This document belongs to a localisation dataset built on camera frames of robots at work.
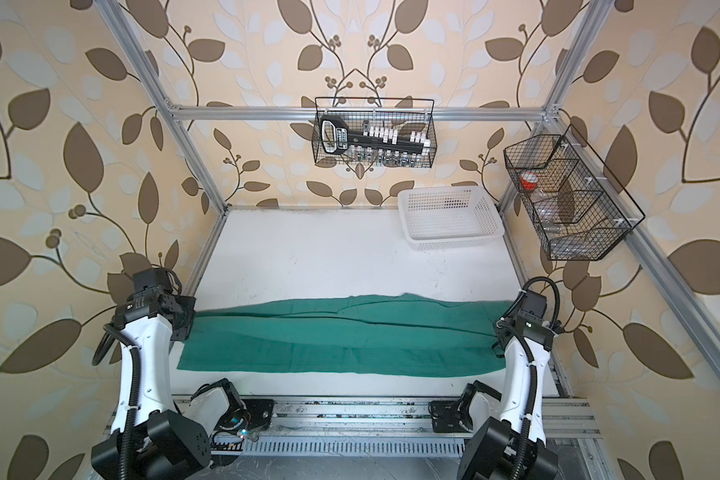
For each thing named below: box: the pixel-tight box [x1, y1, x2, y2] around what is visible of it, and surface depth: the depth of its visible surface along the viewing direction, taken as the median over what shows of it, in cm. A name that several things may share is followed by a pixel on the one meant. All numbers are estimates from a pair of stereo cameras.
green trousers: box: [177, 293, 515, 375], surface depth 86 cm
